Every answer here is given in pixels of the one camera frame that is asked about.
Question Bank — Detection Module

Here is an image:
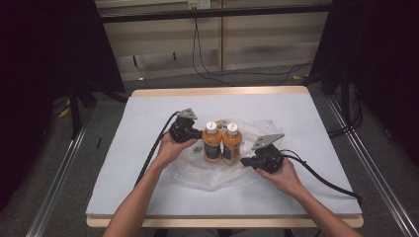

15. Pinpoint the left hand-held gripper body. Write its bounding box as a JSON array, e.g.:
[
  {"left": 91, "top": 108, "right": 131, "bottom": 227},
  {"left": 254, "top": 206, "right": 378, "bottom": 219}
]
[{"left": 169, "top": 108, "right": 201, "bottom": 144}]

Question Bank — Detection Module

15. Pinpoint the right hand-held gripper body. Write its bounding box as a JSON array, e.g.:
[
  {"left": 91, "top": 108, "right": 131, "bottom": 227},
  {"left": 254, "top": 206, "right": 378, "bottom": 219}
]
[{"left": 251, "top": 132, "right": 287, "bottom": 175}]

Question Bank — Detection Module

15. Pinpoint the orange juice bottle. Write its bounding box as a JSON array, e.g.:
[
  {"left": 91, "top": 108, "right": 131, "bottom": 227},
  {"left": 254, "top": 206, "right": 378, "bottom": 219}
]
[
  {"left": 220, "top": 121, "right": 244, "bottom": 166},
  {"left": 202, "top": 120, "right": 223, "bottom": 164}
]

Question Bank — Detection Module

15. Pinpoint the clear plastic bag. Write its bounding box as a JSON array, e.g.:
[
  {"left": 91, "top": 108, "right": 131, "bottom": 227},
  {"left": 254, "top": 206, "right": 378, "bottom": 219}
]
[{"left": 171, "top": 118, "right": 287, "bottom": 192}]

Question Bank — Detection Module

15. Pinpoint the person's left hand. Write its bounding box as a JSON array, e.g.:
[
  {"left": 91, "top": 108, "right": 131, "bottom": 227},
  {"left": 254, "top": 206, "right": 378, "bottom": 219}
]
[{"left": 154, "top": 131, "right": 199, "bottom": 170}]

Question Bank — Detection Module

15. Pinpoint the person's right hand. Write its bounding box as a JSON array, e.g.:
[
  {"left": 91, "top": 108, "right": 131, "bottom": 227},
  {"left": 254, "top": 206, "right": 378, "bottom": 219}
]
[{"left": 256, "top": 157, "right": 306, "bottom": 199}]

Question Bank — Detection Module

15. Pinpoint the white table mat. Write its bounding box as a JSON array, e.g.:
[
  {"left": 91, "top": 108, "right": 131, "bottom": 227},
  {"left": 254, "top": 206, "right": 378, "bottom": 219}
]
[{"left": 85, "top": 92, "right": 364, "bottom": 217}]

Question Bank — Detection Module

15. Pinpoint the black horizontal bar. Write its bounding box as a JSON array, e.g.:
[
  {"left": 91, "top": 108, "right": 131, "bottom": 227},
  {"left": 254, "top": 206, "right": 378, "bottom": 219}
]
[{"left": 99, "top": 4, "right": 332, "bottom": 24}]

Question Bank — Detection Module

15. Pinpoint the dark curtain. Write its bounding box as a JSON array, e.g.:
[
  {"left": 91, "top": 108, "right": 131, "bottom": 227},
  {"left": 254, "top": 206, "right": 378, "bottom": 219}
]
[
  {"left": 0, "top": 0, "right": 126, "bottom": 211},
  {"left": 308, "top": 0, "right": 419, "bottom": 167}
]

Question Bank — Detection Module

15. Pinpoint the left hand-held gripper cable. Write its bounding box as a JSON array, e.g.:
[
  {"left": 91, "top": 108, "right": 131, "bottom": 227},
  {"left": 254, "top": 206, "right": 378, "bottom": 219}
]
[{"left": 133, "top": 111, "right": 181, "bottom": 188}]

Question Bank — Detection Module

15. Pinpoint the hand-held gripper cable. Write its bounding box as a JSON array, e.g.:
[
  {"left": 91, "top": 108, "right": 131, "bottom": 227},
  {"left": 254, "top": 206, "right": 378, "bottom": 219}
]
[
  {"left": 280, "top": 148, "right": 364, "bottom": 202},
  {"left": 133, "top": 111, "right": 181, "bottom": 188}
]

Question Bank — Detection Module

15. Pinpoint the right hand-held gripper cable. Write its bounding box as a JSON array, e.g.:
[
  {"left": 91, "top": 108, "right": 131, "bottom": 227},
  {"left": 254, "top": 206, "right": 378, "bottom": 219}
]
[{"left": 280, "top": 148, "right": 364, "bottom": 202}]

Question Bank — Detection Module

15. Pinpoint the thin black wall cable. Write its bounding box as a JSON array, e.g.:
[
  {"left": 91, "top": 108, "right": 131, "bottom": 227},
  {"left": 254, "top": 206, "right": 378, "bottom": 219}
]
[{"left": 192, "top": 17, "right": 238, "bottom": 87}]

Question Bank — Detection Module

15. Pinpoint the thick black wall cable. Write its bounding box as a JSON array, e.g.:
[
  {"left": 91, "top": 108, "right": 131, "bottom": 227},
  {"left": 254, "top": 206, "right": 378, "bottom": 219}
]
[{"left": 196, "top": 17, "right": 314, "bottom": 87}]

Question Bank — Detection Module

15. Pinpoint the metal floor rail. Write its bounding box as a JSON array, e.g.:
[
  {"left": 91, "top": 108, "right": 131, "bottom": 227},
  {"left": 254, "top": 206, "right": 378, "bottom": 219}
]
[
  {"left": 25, "top": 119, "right": 91, "bottom": 237},
  {"left": 325, "top": 96, "right": 419, "bottom": 237}
]

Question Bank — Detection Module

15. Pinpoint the white wall socket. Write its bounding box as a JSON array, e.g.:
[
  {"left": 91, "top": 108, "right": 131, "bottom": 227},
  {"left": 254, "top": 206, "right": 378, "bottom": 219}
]
[{"left": 187, "top": 0, "right": 211, "bottom": 10}]

